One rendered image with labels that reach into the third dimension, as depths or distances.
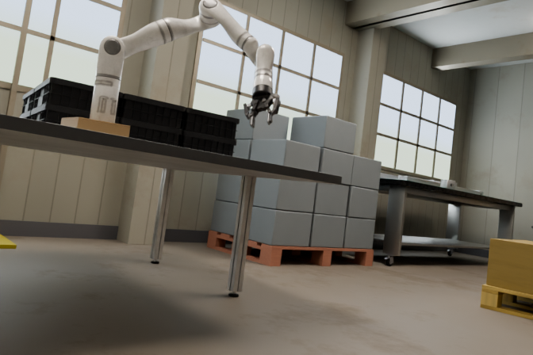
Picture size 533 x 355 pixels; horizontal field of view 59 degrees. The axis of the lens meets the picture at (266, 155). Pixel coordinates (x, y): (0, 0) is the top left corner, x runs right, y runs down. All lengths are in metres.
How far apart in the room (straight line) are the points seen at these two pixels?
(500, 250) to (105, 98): 2.73
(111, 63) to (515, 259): 2.78
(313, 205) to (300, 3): 2.68
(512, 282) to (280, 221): 1.71
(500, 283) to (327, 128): 1.82
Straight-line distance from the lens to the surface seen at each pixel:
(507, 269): 3.59
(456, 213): 7.68
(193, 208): 4.83
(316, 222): 4.21
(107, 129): 1.77
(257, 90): 1.72
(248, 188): 2.60
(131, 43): 1.97
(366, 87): 6.29
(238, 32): 1.90
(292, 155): 3.95
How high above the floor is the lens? 0.58
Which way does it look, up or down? 5 degrees up
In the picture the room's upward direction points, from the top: 7 degrees clockwise
